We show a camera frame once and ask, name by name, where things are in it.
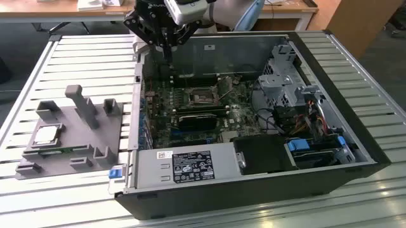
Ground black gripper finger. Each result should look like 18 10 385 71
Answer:
123 10 173 70
167 20 205 70

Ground silver CPU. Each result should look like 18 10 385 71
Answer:
34 125 62 145

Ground CPU socket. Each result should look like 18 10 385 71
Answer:
186 86 223 106

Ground plain white box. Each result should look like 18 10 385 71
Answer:
78 0 106 11

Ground black RAM slot bank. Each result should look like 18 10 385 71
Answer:
173 73 222 88
174 105 230 117

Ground thin metal locking lever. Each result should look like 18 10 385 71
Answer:
219 87 237 100

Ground wooden desk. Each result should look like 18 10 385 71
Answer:
0 0 320 33

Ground silver metal drive cage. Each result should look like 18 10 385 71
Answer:
257 44 328 107

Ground green motherboard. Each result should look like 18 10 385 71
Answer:
139 73 265 149

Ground black graphics card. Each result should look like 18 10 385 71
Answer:
177 113 219 131

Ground small silver heatsink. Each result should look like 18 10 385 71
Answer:
221 131 238 142

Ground grey parts rack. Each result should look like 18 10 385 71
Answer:
14 85 131 181

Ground wooden cabinet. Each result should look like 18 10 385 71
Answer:
306 0 402 60

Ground black plastic shroud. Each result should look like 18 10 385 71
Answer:
233 134 300 176

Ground green RAM stick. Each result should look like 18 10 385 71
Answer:
38 147 77 156

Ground silver power supply unit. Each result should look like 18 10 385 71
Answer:
126 142 247 193

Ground blue disk carrier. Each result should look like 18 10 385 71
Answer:
285 138 318 152

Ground black office chair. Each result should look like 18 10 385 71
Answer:
382 9 406 38

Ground black PC case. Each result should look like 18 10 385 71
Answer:
114 30 393 220

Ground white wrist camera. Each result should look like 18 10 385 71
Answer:
173 0 209 26

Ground coloured power wires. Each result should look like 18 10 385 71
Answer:
293 101 330 137

